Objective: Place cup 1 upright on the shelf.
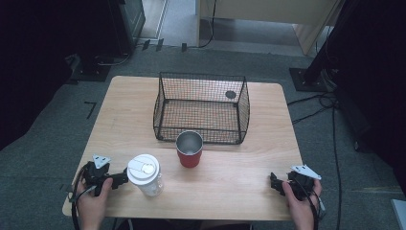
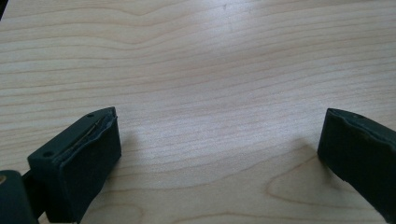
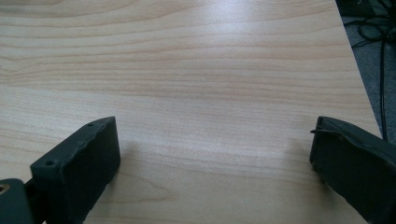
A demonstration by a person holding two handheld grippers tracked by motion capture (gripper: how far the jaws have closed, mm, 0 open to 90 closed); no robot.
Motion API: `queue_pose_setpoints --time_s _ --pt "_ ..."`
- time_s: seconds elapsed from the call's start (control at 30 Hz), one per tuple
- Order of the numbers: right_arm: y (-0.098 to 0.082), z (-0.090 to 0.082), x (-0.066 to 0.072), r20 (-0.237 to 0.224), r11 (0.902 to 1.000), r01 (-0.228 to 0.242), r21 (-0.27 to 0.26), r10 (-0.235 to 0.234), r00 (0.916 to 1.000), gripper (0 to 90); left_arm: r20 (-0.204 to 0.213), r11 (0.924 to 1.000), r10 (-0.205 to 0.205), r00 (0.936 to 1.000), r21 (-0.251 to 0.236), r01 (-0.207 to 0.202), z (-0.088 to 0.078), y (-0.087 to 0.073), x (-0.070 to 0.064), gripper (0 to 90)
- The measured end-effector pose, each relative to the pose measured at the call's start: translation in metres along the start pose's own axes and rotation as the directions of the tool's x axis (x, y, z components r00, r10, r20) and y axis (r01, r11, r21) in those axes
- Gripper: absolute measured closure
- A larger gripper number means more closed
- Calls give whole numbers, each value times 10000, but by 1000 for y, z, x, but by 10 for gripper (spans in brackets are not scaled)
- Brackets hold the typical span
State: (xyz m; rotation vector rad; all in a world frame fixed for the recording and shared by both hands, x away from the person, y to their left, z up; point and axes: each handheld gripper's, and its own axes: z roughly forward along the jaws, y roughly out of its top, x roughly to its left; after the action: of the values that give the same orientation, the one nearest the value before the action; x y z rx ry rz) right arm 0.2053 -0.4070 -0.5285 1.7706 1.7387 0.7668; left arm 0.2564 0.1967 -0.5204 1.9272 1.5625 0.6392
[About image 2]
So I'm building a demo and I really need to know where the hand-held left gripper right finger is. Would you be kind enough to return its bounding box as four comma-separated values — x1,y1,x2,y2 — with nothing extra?
317,107,396,224

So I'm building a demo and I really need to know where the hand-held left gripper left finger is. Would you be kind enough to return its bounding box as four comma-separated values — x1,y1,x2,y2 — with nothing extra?
27,106,122,224

